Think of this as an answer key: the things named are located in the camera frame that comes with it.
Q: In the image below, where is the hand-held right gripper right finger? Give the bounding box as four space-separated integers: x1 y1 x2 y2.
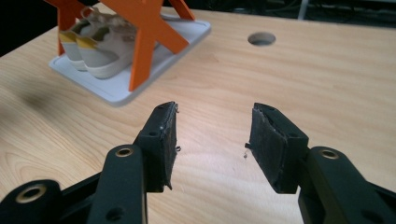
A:
245 103 396 224

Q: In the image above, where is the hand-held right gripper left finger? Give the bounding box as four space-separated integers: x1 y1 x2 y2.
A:
87 101 179 224

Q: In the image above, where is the grey and white sneaker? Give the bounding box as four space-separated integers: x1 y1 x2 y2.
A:
59 8 94 72
76 10 139 79

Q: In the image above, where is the orange and white shoe rack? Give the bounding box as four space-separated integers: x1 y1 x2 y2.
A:
43 0 213 107

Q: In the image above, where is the white pole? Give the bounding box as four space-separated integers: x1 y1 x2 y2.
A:
297 0 311 21

